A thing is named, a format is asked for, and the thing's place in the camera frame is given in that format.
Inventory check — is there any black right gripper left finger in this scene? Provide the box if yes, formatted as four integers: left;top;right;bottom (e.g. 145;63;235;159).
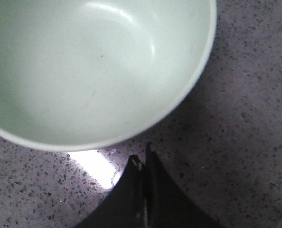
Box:
78;155;145;228

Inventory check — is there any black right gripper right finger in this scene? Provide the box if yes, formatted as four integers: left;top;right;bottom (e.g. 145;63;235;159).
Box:
145;142;222;228

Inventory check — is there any green bowl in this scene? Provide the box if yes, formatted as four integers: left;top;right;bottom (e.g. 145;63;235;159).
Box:
0;0;217;152

